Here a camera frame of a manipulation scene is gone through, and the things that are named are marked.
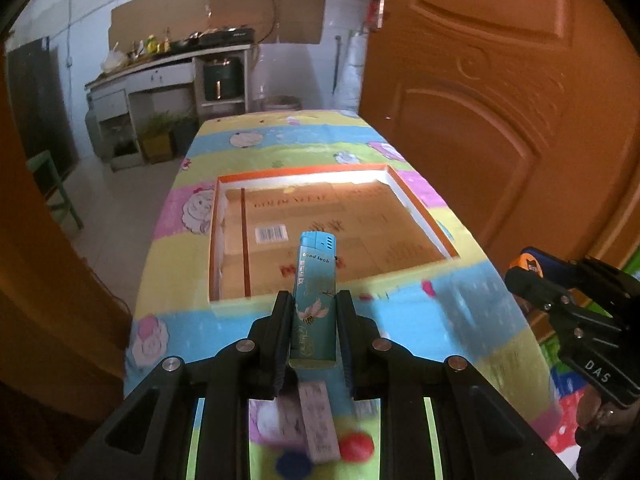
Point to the black air fryer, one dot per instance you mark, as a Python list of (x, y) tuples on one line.
[(223, 79)]

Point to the cardboard wall panel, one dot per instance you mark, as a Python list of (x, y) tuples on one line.
[(282, 21)]

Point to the blue bottle cap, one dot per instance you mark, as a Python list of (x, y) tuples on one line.
[(293, 465)]

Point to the white cartoon rectangular box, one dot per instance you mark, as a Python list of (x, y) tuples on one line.
[(321, 436)]

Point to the dark refrigerator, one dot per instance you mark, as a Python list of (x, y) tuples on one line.
[(37, 101)]

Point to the carved wooden door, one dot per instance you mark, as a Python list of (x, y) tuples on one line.
[(522, 114)]

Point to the red bottle cap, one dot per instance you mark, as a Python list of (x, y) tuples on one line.
[(356, 447)]

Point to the shallow orange-rimmed cardboard tray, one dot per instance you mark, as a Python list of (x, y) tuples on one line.
[(383, 231)]

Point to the green metal stool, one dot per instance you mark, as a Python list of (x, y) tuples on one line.
[(51, 186)]

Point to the yellow oil bottle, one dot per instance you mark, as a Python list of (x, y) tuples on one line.
[(151, 45)]

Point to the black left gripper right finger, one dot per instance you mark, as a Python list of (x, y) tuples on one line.
[(376, 368)]

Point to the white plastic bag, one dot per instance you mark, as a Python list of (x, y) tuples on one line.
[(115, 60)]

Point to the wooden door frame left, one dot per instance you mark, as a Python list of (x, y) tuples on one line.
[(63, 336)]

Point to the teal lighter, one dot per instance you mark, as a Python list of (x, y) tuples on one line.
[(313, 343)]

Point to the person's right hand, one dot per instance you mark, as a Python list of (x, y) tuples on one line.
[(600, 420)]

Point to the black gas stove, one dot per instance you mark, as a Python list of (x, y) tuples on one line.
[(222, 37)]

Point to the kitchen counter cabinet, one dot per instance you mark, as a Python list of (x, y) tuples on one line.
[(124, 103)]

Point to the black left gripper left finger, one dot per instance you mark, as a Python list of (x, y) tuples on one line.
[(252, 368)]

